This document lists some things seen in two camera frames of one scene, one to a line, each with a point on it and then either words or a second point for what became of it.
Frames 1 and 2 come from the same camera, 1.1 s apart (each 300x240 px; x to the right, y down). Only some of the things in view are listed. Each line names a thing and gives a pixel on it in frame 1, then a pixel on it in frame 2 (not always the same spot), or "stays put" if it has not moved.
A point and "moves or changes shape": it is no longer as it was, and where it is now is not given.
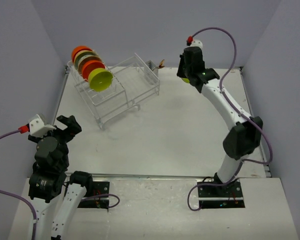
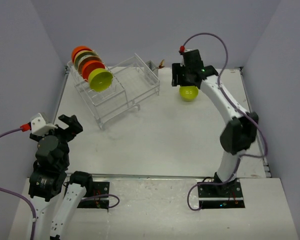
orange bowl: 89,65 stays put
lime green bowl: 100,79 stays put
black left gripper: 71,121 stays put
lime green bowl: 186,80 moves or changes shape
